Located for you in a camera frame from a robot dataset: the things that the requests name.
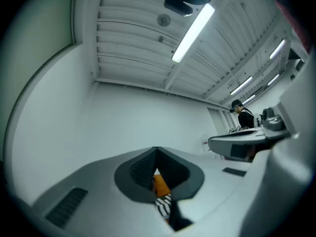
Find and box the long ceiling light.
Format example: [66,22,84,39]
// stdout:
[230,76,253,95]
[267,73,280,86]
[242,94,256,105]
[269,39,286,60]
[171,3,216,64]

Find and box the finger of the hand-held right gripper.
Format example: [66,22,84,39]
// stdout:
[231,126,264,133]
[208,129,269,161]

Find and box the person's red shirt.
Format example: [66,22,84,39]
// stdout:
[261,0,316,55]

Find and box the black white striped blanket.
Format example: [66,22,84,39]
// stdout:
[154,194,172,217]

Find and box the orange pillow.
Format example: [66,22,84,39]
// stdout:
[153,173,171,198]

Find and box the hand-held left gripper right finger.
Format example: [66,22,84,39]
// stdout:
[157,146,252,232]

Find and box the black head-worn camera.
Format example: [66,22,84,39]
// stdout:
[163,0,194,17]

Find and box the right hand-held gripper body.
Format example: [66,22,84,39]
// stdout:
[261,55,316,139]

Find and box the round ceiling detector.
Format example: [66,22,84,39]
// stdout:
[157,13,171,28]

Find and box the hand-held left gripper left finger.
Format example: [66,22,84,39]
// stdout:
[32,146,174,237]

